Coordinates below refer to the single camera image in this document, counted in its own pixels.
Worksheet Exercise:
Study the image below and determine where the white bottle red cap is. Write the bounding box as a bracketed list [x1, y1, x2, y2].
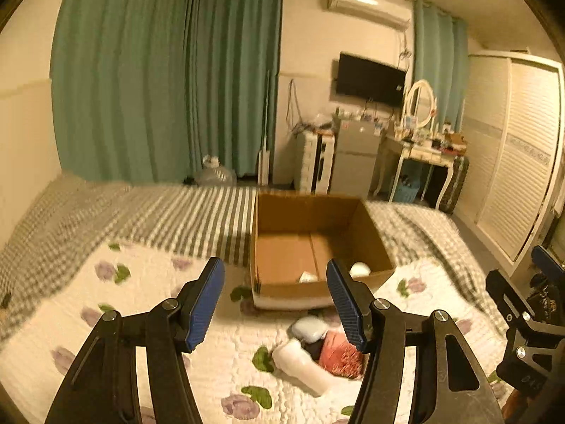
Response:
[349, 262, 371, 279]

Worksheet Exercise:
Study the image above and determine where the dark green suitcase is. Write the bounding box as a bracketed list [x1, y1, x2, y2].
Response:
[440, 156, 469, 213]

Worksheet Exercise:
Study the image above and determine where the white usb power adapter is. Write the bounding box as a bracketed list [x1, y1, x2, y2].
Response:
[299, 272, 319, 283]

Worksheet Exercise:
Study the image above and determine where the white air conditioner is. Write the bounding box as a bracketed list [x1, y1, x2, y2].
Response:
[327, 0, 412, 31]

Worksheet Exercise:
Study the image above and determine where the silver mini fridge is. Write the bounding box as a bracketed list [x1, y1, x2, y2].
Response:
[329, 118, 381, 198]

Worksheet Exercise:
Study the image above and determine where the brown cardboard box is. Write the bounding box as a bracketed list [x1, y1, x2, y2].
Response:
[249, 192, 396, 311]

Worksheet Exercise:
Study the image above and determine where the white hair dryer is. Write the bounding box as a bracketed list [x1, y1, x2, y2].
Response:
[271, 339, 336, 395]

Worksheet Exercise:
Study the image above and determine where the white suitcase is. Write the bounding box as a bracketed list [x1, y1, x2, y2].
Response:
[293, 130, 335, 194]

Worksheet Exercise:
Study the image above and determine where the blue waste basket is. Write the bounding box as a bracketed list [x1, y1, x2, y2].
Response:
[393, 181, 421, 204]

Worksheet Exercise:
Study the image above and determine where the white dressing table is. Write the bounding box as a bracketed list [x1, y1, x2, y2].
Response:
[373, 136, 462, 211]

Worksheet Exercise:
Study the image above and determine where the black wall television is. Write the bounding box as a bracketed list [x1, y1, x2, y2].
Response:
[335, 53, 406, 108]

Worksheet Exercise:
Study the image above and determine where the white oval vanity mirror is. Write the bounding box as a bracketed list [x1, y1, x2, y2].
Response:
[401, 79, 438, 130]

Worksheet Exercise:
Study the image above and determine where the large green curtain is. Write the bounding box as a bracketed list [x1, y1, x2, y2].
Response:
[51, 0, 283, 183]

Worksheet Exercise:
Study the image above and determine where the red patterned pouch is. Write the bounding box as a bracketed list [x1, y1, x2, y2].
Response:
[317, 330, 364, 379]

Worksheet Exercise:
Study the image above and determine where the white flat mop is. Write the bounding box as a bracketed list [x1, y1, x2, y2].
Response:
[258, 70, 271, 186]

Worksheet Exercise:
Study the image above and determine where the white louvered wardrobe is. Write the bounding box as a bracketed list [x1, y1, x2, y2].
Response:
[455, 51, 564, 274]

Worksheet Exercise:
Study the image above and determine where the green window curtain right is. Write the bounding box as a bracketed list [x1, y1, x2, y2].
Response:
[413, 0, 469, 131]

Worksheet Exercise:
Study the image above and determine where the grey checked bed sheet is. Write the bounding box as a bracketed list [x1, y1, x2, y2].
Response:
[1, 174, 507, 341]

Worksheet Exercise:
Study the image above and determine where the clear water jug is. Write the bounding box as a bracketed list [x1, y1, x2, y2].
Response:
[195, 155, 237, 187]

